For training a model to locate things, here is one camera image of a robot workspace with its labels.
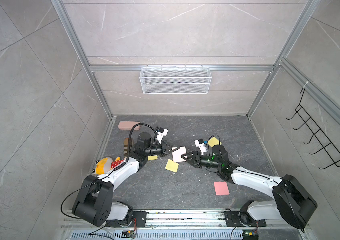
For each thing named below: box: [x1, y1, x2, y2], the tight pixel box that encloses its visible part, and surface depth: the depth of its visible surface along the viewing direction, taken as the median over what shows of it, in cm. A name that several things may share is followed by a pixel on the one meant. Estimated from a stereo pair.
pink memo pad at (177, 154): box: [171, 146, 187, 163], surface depth 76 cm
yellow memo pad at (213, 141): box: [207, 136, 220, 148], surface depth 107 cm
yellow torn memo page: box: [165, 158, 179, 173], surface depth 94 cm
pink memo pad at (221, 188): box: [213, 181, 230, 196], surface depth 85 cm
